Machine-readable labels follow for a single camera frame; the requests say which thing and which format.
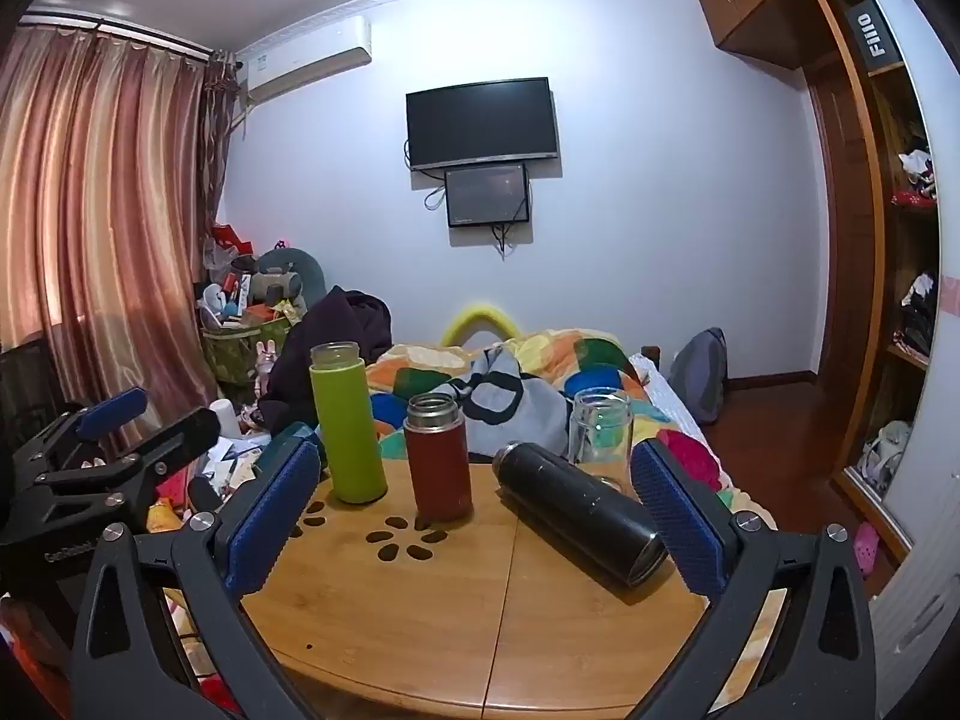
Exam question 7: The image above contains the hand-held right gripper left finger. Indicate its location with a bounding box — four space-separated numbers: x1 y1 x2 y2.
70 436 323 720

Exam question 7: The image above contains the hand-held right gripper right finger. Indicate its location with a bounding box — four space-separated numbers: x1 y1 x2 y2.
622 438 880 720

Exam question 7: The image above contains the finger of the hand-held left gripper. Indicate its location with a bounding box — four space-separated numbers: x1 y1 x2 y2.
11 388 149 470
34 406 221 535

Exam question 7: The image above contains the black thermos cup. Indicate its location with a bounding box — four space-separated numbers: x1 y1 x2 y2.
492 442 669 590

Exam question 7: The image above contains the clear glass cup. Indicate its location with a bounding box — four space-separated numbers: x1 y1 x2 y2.
568 387 635 496

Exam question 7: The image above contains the red thermos cup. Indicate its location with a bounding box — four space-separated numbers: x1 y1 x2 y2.
403 392 474 522

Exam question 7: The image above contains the green basket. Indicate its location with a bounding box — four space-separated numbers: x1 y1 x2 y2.
201 315 295 388

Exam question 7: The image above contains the green bottle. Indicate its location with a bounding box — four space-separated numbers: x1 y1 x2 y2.
310 342 389 505

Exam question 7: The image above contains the grey backpack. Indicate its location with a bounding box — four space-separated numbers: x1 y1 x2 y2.
669 328 730 425

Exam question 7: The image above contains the dark jacket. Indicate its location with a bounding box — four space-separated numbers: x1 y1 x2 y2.
259 286 395 430

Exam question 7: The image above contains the pink slipper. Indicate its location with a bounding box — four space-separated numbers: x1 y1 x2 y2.
851 521 884 580

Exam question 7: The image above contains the grey green plush toy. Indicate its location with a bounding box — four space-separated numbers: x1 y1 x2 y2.
251 244 328 310

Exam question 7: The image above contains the grey garment with black rings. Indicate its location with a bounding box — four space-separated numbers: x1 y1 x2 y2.
448 349 572 460

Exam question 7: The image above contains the colourful patterned blanket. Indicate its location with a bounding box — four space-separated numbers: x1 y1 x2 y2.
366 328 777 537

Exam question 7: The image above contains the red bag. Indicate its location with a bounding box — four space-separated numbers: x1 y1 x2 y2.
211 223 254 259

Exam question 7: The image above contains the pink striped curtain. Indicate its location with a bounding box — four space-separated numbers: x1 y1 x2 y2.
0 11 241 425

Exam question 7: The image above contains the round wooden table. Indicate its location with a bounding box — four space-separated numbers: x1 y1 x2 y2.
161 457 788 720

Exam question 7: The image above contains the yellow foam arch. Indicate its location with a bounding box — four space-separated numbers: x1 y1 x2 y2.
442 302 524 347

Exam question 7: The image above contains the wooden wardrobe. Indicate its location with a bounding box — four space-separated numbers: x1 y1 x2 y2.
694 0 947 567

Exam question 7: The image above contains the small black monitor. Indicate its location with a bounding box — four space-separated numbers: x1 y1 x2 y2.
444 163 533 229

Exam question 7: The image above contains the white air conditioner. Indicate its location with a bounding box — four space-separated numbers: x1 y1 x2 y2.
238 17 373 104

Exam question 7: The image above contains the black printed box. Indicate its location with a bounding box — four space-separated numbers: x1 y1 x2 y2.
843 0 902 77

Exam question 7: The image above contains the black wall television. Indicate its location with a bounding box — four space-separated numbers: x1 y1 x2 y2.
406 77 561 172

